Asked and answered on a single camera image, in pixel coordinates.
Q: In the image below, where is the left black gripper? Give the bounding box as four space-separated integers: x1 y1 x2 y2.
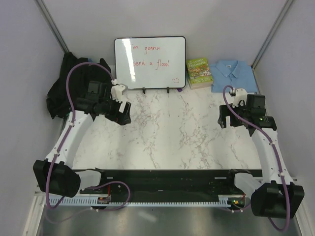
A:
99 92 130 125

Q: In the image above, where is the black long sleeve shirt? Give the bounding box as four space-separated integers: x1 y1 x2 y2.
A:
46 52 111 118

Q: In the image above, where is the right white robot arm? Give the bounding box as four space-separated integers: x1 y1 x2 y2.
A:
218 88 305 219

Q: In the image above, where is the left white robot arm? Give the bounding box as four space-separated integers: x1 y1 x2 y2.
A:
33 81 131 197

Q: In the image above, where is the folded light blue shirt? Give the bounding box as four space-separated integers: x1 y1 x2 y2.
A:
209 60 258 93

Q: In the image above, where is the green treehouse book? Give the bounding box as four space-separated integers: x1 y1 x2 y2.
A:
186 58 213 89

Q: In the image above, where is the white whiteboard with red writing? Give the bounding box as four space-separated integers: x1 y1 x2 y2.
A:
114 36 186 89

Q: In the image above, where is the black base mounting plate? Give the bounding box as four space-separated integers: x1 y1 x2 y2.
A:
78 168 262 203

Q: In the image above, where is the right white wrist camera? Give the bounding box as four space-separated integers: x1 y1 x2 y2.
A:
230 88 248 108

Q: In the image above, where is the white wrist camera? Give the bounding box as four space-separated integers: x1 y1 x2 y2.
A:
111 84 128 102
230 88 248 108

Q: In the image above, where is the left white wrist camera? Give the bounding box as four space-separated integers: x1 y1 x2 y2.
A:
111 84 128 102

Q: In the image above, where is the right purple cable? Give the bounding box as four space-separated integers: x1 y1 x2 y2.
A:
220 85 291 232

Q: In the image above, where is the light blue cable duct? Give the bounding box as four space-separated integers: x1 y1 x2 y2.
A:
45 194 252 207

